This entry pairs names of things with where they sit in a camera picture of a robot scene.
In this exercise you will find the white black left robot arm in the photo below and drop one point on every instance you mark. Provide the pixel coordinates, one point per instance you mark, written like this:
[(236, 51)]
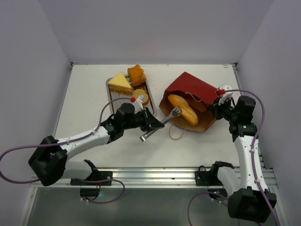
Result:
[(50, 159)]

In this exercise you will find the long fake baguette bread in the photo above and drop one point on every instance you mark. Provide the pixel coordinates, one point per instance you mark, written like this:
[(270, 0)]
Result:
[(198, 105)]

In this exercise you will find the triangular fake sandwich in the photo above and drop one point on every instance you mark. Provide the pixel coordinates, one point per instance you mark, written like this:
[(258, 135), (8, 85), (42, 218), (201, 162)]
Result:
[(120, 83)]

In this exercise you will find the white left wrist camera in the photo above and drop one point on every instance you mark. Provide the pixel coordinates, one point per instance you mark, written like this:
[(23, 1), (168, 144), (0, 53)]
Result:
[(138, 103)]

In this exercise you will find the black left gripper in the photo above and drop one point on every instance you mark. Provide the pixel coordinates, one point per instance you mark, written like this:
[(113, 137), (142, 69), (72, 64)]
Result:
[(150, 122)]

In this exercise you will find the red brown paper bag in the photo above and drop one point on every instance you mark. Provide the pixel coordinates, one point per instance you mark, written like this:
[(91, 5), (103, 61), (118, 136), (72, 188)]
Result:
[(194, 97)]

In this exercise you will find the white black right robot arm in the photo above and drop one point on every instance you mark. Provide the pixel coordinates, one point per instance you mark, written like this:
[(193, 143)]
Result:
[(248, 196)]

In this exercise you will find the orange fake bread loaf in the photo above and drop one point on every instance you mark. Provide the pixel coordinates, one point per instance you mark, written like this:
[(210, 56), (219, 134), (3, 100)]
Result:
[(136, 75)]

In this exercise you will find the stainless steel tray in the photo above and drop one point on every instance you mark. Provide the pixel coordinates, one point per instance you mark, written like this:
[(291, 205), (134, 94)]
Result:
[(112, 94)]

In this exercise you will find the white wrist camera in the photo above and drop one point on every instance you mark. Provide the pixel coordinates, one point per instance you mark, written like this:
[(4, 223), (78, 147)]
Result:
[(224, 93), (138, 103)]

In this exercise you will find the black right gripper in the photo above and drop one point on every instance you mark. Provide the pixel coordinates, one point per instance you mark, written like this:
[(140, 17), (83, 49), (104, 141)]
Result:
[(217, 110)]

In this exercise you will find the aluminium front mounting rail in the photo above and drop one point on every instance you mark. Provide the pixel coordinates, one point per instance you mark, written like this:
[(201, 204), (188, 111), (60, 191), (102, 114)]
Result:
[(159, 178)]

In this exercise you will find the metal kitchen tongs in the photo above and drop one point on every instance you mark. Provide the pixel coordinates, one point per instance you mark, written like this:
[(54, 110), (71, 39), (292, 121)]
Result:
[(176, 112)]

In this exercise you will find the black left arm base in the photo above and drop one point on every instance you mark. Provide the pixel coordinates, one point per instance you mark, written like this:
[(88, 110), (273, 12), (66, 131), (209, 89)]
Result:
[(95, 178)]

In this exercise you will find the oval fake bread roll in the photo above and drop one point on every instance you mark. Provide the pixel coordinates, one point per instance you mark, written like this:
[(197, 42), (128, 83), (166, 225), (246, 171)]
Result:
[(187, 112)]

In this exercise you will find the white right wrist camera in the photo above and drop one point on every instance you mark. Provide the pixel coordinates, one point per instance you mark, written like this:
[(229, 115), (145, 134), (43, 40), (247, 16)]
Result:
[(224, 93)]

